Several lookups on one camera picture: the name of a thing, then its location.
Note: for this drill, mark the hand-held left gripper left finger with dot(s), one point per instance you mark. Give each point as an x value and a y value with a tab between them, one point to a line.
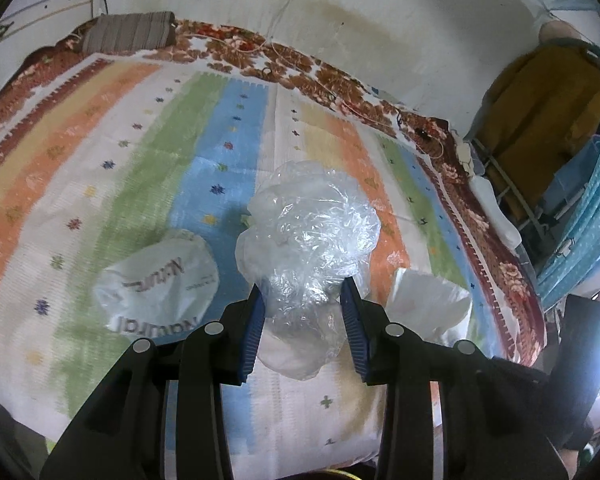
252	330

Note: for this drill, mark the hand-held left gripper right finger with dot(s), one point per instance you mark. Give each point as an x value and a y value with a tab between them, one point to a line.
352	330

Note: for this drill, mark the large clear plastic bag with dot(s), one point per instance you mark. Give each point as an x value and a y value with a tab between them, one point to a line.
305	230

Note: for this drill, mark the black bin with yellow rim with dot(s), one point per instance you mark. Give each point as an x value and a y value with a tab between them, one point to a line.
345	474

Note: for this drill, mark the white folded plastic bag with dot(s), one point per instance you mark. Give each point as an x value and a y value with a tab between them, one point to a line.
430	300

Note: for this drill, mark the white printed plastic bag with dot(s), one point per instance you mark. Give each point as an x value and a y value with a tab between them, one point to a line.
155	285

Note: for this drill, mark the teal dotted cloth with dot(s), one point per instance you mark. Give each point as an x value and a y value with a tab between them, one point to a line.
590	210

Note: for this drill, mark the metal drying rack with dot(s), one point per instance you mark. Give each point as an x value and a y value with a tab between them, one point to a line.
510	182

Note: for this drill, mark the striped colourful blanket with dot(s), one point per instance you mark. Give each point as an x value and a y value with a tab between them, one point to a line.
105	170

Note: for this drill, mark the yellow hanging cloth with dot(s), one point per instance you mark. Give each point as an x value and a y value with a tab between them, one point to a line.
540	110

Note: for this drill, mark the grey striped pillow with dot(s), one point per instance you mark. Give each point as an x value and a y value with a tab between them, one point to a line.
130	32

